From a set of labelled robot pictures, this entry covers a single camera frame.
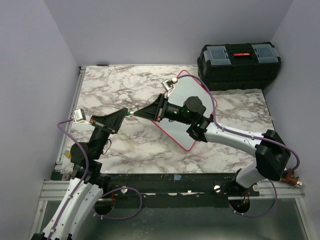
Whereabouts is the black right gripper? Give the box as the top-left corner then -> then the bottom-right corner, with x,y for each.
133,94 -> 193,126

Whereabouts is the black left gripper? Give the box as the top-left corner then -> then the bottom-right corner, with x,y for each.
90,107 -> 129,160

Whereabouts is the pink framed whiteboard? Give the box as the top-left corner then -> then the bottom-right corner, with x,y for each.
154,70 -> 214,152

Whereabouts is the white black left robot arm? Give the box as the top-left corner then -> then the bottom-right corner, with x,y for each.
32,107 -> 128,240

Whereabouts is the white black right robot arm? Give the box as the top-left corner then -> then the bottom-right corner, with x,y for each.
134,93 -> 291,196

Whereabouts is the blue tape piece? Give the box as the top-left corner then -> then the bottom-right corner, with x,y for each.
173,174 -> 182,181

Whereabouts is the black plastic toolbox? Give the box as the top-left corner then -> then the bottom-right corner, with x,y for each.
197,42 -> 282,91

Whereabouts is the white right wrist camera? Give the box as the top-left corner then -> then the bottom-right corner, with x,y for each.
161,77 -> 178,99

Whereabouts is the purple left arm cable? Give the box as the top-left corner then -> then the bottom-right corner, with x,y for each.
48,118 -> 144,240

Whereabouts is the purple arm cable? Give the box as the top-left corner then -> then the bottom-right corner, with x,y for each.
48,118 -> 144,240
174,74 -> 301,218

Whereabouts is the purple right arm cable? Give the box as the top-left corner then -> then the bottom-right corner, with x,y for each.
174,74 -> 301,218

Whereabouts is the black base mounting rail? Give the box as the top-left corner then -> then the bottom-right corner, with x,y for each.
98,173 -> 260,209

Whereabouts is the aluminium frame extrusion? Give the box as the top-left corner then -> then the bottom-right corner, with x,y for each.
28,66 -> 87,240

